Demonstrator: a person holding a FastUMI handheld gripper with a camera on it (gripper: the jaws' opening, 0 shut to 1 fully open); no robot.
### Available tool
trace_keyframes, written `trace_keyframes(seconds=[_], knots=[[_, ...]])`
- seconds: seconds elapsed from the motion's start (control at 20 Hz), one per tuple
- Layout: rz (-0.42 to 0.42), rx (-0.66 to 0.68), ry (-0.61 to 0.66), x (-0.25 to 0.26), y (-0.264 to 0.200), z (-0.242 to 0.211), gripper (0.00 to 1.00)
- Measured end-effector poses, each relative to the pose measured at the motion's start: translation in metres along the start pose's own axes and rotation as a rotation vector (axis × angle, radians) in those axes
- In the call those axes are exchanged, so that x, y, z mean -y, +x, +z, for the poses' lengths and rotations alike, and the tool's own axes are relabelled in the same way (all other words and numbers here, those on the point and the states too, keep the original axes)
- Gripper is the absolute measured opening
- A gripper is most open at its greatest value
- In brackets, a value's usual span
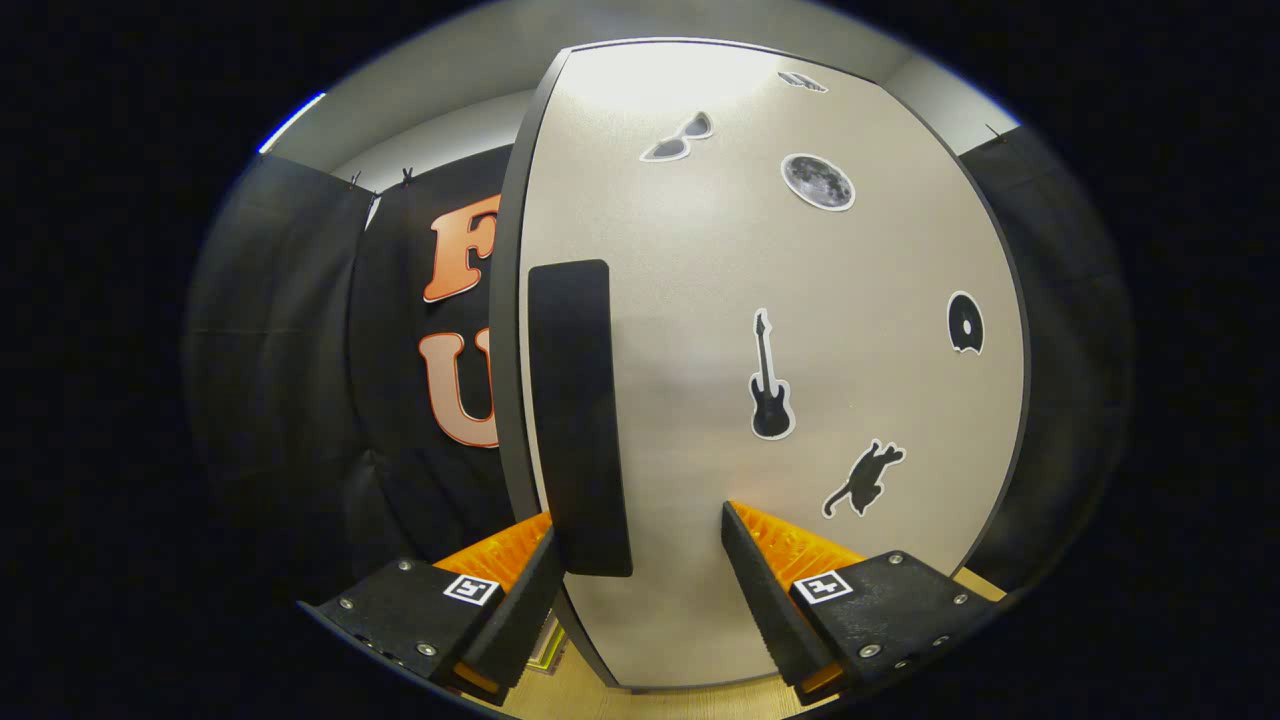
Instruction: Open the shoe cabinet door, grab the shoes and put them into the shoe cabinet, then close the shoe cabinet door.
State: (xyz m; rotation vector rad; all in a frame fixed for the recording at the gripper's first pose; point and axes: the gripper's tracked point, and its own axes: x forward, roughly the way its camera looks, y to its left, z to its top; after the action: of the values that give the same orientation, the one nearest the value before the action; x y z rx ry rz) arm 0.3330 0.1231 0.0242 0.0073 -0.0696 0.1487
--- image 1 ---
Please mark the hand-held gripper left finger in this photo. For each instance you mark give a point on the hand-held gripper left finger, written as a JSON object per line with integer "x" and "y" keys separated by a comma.
{"x": 525, "y": 610}

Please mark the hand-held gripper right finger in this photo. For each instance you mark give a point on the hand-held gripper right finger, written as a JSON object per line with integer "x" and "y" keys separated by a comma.
{"x": 770, "y": 600}

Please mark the grey shoe cabinet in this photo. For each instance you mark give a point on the grey shoe cabinet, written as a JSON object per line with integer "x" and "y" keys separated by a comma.
{"x": 503, "y": 350}

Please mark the yellow-edged book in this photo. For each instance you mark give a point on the yellow-edged book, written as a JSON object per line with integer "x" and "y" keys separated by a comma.
{"x": 550, "y": 645}

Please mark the black backdrop cloth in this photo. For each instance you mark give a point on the black backdrop cloth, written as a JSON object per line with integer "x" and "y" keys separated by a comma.
{"x": 280, "y": 350}

